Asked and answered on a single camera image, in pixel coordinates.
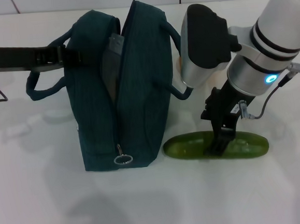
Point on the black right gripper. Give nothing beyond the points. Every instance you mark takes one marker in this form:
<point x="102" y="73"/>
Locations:
<point x="233" y="102"/>

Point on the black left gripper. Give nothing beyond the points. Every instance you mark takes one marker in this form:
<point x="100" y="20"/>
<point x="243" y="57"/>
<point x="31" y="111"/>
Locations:
<point x="18" y="58"/>

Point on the green cucumber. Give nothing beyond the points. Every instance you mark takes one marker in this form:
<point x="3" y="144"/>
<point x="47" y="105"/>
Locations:
<point x="184" y="148"/>

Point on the clear plastic blue-rimmed food container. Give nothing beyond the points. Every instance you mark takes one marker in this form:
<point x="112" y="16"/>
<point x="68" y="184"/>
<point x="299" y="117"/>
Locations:
<point x="116" y="44"/>

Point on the dark teal insulated lunch bag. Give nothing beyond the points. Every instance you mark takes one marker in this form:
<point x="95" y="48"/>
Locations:
<point x="139" y="105"/>

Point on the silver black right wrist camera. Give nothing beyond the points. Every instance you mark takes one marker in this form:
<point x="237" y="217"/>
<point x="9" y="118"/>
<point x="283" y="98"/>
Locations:
<point x="203" y="35"/>

